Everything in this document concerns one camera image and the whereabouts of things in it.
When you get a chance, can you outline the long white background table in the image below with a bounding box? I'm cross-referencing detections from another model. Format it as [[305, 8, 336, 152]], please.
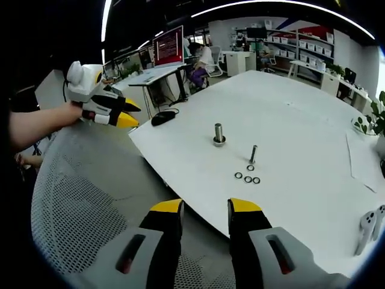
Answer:
[[290, 60, 371, 106]]

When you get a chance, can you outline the white low cabinet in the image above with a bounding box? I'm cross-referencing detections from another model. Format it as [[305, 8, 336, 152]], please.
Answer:
[[222, 50, 256, 76]]

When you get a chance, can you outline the row of green desk plants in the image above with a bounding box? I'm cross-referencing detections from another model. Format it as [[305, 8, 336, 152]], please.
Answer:
[[120, 63, 142, 79]]

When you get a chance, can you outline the long curved ceiling light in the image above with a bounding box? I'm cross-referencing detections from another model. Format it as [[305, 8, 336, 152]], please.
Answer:
[[191, 0, 376, 40]]

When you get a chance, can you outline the large red-screen monitor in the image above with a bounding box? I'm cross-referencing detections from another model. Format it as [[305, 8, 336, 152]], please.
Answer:
[[152, 25, 185, 69]]

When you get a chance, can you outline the white monitor desk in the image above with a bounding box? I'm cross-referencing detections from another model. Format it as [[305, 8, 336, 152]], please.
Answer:
[[128, 64, 193, 109]]

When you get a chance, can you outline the white paper sheet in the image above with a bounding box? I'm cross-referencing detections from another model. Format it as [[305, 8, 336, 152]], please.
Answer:
[[345, 132, 383, 193]]

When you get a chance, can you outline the large threaded steel stud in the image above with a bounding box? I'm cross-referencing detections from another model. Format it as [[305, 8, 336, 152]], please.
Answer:
[[212, 122, 227, 148]]

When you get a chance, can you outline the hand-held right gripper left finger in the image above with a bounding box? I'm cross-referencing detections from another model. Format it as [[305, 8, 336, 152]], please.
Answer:
[[64, 197, 185, 289]]

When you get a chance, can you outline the large potted green plant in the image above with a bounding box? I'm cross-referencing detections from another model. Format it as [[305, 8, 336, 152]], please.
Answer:
[[369, 90, 385, 157]]

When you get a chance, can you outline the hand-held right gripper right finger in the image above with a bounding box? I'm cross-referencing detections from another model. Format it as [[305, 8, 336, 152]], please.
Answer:
[[227, 197, 353, 289]]

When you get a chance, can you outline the white office chair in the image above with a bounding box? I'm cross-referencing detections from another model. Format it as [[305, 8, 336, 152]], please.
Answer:
[[207, 45, 224, 78]]

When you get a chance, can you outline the black screen on stand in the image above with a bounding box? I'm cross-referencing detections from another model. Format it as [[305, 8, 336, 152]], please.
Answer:
[[245, 26, 267, 39]]

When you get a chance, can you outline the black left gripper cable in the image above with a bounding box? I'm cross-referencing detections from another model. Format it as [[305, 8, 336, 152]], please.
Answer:
[[61, 70, 72, 104]]

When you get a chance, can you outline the glass bowl with small plant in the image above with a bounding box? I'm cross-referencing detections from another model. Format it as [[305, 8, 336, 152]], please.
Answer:
[[351, 116, 377, 136]]

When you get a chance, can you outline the small desk plant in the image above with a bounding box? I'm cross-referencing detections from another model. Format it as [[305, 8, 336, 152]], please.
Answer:
[[326, 63, 345, 76]]

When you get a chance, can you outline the small dark-screen monitor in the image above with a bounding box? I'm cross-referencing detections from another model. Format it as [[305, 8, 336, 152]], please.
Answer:
[[138, 46, 155, 70]]

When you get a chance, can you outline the short ceiling light strip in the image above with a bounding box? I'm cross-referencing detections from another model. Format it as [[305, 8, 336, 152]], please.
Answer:
[[100, 0, 112, 43]]

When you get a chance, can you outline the grey mesh office chair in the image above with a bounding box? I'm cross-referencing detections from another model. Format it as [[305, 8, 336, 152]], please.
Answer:
[[29, 126, 237, 289]]

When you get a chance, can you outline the black mouse cable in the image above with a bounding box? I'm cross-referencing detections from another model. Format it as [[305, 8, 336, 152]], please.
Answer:
[[168, 101, 189, 115]]

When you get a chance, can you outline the storage shelf with white bins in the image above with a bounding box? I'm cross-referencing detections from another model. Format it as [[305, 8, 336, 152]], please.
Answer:
[[264, 19, 335, 72]]

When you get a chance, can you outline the black computer mouse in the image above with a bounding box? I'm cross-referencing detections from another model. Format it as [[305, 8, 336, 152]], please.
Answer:
[[151, 110, 177, 126]]

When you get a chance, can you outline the person's left hand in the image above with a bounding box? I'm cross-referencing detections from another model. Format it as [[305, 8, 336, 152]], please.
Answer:
[[58, 101, 87, 125]]

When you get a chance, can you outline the white handheld controller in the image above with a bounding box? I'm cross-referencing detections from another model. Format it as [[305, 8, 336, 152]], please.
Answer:
[[354, 210, 377, 256], [372, 204, 385, 241]]

